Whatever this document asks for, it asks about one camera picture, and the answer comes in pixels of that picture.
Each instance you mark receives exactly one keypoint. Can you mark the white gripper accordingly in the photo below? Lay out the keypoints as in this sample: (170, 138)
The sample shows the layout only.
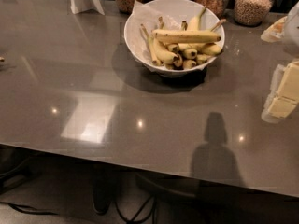
(292, 28)

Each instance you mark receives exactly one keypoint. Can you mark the long top yellow banana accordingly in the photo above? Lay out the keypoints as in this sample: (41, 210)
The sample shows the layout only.
(191, 36)

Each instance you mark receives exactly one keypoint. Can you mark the right yellow banana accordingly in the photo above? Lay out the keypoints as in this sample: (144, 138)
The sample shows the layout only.
(211, 49)

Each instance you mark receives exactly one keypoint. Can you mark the small front centre banana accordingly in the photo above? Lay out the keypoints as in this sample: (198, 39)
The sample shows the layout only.
(189, 53)

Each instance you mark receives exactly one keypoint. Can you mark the small front low banana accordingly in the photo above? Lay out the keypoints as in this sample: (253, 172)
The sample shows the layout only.
(189, 64)

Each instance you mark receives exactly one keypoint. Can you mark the upright back yellow banana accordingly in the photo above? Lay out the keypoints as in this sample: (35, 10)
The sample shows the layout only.
(195, 22)

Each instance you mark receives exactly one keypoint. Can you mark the white ceramic bowl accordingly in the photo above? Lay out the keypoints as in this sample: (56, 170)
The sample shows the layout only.
(186, 10)

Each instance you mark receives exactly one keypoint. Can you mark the curved left yellow banana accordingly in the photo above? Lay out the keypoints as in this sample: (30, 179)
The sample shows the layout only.
(163, 53)

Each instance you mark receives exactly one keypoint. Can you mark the thin leftmost yellow banana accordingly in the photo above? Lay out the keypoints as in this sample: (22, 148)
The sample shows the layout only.
(154, 59)

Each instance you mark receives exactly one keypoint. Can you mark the white paper bowl liner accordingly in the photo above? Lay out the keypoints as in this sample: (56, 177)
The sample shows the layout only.
(148, 15)

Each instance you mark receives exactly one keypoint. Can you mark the right glass cereal jar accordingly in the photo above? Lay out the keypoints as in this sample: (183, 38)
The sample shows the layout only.
(251, 12)

